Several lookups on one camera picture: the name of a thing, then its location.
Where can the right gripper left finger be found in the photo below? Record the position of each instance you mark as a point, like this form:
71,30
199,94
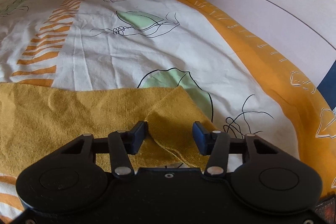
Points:
121,144

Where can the mustard yellow knit garment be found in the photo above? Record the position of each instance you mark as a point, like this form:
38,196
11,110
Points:
37,120

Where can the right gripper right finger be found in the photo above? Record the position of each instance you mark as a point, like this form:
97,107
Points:
216,145

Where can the white leaf-print duvet cover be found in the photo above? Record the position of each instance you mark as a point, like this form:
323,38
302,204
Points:
239,81

